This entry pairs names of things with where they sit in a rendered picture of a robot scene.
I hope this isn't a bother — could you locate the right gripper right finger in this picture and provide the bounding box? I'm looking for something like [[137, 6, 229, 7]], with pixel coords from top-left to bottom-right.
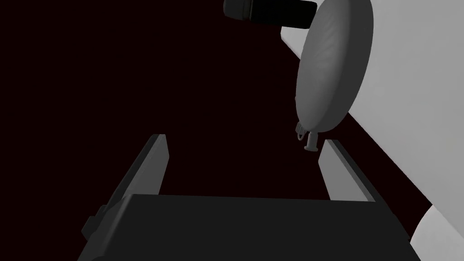
[[318, 139, 380, 203]]

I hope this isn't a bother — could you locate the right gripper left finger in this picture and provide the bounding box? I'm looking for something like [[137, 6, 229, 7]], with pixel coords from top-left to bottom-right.
[[108, 133, 170, 210]]

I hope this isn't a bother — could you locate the grey round flask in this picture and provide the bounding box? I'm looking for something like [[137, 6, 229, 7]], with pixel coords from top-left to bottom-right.
[[295, 0, 374, 152]]

